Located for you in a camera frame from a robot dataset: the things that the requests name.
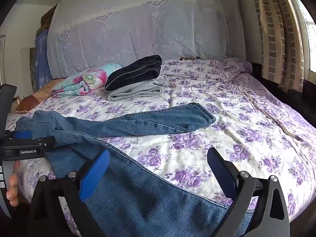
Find beige checked curtain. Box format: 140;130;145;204
252;0;305;93

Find purple floral pillow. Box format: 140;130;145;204
160;57;253;82

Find white lace cover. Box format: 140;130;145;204
47;0;247;79

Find blue patterned cloth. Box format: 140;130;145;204
35;29;53;92

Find dark bed frame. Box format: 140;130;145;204
247;63;316;121

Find person's left hand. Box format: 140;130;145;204
6;162;21;206

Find folded floral blanket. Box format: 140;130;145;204
51;63;122;98

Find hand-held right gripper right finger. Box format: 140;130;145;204
207;148;290;237

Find folded dark navy pants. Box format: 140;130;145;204
105;55;163;92

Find brown orange quilt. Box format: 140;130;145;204
16;78;66;113

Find window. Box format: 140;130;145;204
289;0;316;79

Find wooden furniture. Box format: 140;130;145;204
37;0;77;35

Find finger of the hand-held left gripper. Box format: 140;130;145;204
5;130;35;140
2;136;56;157

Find blue denim jeans pants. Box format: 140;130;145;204
15;102;255;237

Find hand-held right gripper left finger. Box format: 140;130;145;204
27;149;111;237

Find purple floral bedsheet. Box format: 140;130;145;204
5;57;316;237

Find folded grey pants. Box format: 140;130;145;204
107;75;168;102

